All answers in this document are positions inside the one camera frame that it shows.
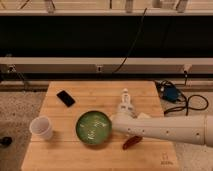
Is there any black hanging cable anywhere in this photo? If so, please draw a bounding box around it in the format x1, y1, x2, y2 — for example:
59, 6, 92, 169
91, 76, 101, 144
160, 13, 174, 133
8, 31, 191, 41
112, 7, 148, 74

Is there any black smartphone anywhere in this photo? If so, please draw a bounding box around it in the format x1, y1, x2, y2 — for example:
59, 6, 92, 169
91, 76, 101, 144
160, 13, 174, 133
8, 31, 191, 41
57, 90, 75, 107

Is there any black object on floor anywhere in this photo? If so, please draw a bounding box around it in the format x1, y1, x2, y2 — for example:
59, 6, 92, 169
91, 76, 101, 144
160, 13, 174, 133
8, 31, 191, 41
0, 137, 12, 147

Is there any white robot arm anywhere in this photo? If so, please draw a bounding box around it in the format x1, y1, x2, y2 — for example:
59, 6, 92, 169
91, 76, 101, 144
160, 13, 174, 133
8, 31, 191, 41
112, 107, 213, 147

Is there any white plastic bottle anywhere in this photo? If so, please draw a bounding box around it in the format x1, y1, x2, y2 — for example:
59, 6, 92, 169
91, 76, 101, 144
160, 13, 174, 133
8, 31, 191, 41
120, 88, 133, 115

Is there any white sponge block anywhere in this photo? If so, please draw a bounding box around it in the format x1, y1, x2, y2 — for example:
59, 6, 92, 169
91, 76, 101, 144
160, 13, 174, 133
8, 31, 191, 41
137, 112, 150, 119

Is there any white metal rail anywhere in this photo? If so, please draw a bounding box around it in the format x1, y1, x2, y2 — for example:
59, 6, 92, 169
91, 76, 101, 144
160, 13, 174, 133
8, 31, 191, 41
0, 57, 213, 74

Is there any green ceramic bowl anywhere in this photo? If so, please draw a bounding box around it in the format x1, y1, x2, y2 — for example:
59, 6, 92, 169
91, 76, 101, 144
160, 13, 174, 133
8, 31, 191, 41
75, 111, 112, 145

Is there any white paper cup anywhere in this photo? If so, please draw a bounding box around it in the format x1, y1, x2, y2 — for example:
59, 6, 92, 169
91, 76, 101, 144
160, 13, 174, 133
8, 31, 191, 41
29, 116, 53, 140

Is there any blue device with cables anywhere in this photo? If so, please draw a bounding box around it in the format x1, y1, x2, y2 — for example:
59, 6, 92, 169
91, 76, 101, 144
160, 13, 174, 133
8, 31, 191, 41
155, 80, 209, 115

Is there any red brown snack packet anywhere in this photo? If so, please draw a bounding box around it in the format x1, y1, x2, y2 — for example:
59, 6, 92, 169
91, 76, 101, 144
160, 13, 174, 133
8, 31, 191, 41
122, 136, 142, 150

